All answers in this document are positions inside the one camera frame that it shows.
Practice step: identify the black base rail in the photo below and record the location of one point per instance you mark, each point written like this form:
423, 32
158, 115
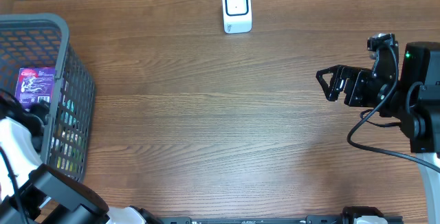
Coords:
348, 215

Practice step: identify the grey plastic basket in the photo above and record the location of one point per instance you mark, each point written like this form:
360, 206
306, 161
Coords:
42, 41

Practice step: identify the purple pad package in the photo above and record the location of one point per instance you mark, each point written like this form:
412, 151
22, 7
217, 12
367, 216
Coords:
35, 85

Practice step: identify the white barcode scanner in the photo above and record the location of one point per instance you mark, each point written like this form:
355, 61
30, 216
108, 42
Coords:
237, 16

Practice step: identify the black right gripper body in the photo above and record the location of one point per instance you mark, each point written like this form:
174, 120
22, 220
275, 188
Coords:
363, 90

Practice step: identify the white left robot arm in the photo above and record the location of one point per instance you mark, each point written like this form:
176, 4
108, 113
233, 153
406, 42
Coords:
27, 183

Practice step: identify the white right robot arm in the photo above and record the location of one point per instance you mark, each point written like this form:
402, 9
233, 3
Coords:
407, 90

